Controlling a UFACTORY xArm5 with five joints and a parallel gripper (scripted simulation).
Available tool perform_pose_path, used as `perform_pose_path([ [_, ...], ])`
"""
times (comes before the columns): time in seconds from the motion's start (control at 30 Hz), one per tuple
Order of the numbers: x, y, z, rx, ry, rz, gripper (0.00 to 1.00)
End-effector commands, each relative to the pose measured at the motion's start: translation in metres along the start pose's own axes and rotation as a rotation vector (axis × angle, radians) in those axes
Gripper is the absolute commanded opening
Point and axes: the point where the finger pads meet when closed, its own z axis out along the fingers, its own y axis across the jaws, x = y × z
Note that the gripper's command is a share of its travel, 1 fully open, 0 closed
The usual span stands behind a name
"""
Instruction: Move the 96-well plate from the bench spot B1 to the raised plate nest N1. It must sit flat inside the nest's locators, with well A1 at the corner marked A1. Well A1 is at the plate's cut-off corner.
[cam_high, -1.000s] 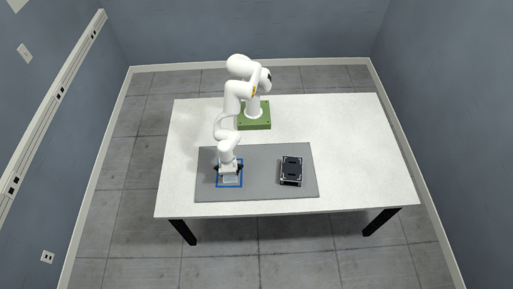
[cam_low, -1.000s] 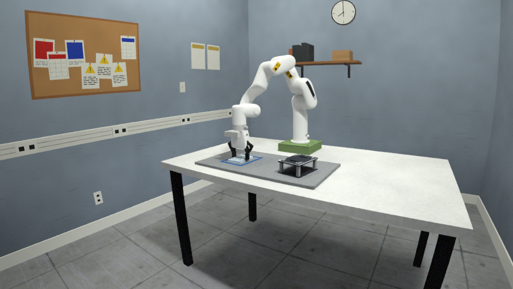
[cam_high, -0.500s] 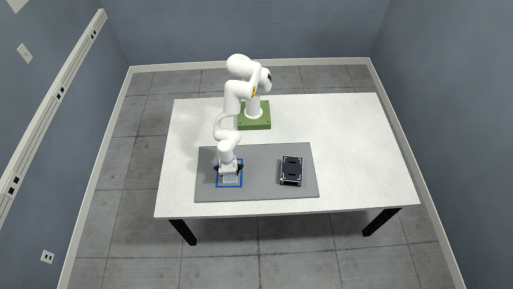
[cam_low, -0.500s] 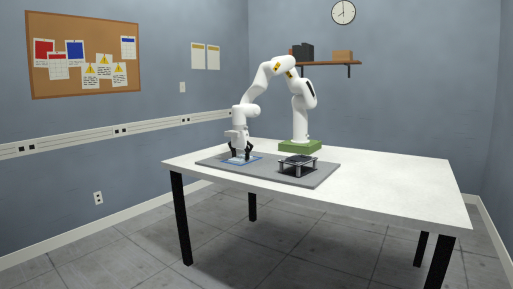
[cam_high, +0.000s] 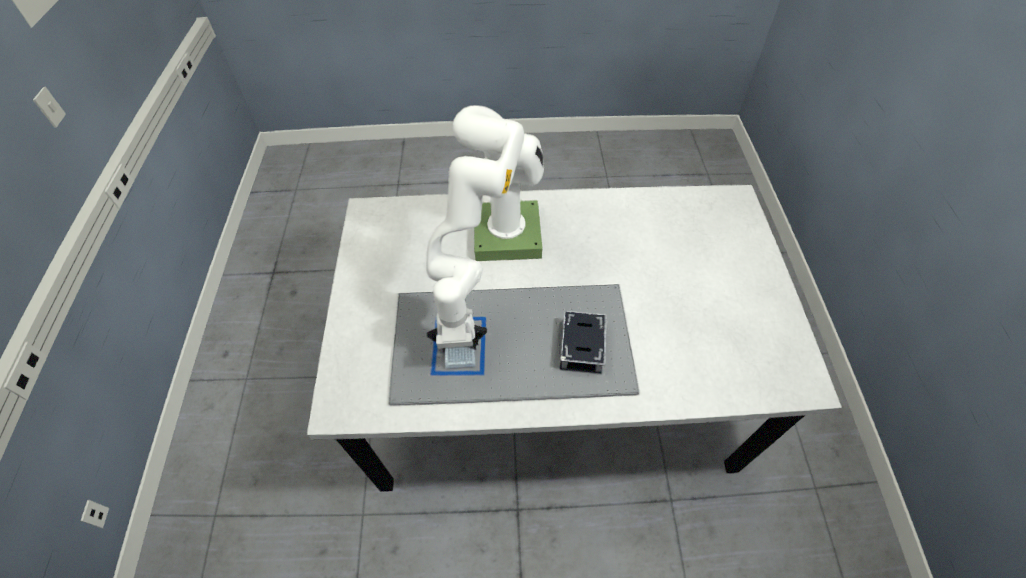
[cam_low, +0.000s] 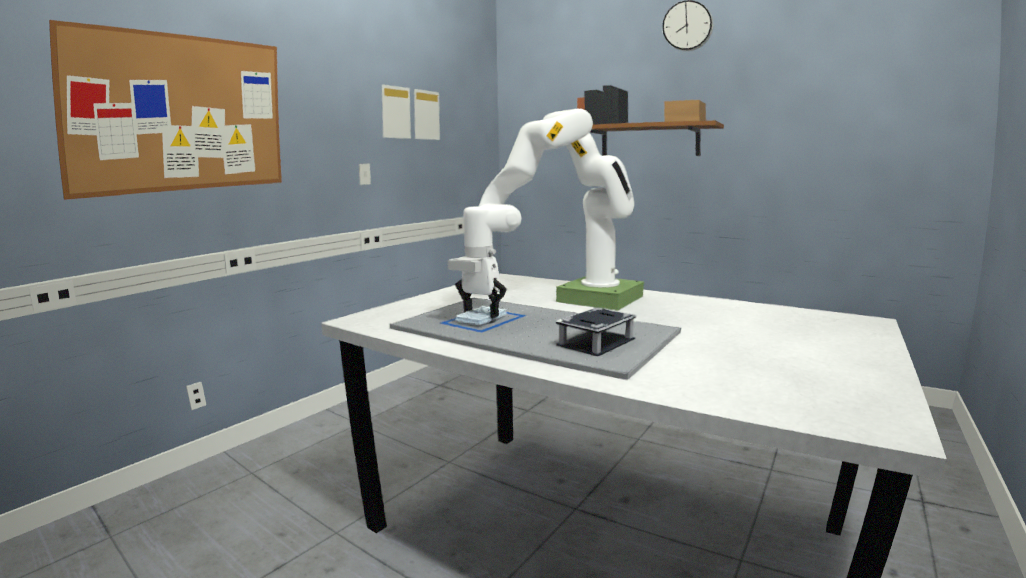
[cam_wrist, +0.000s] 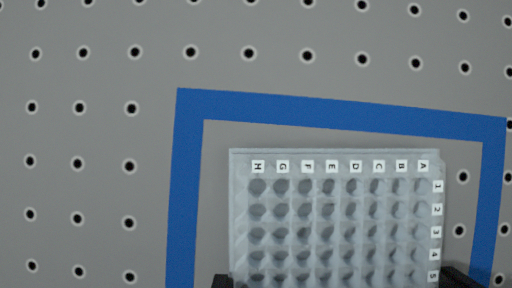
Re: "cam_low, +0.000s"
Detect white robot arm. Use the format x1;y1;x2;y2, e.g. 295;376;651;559
448;109;634;288

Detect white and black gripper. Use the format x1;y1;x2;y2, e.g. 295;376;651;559
455;256;507;318

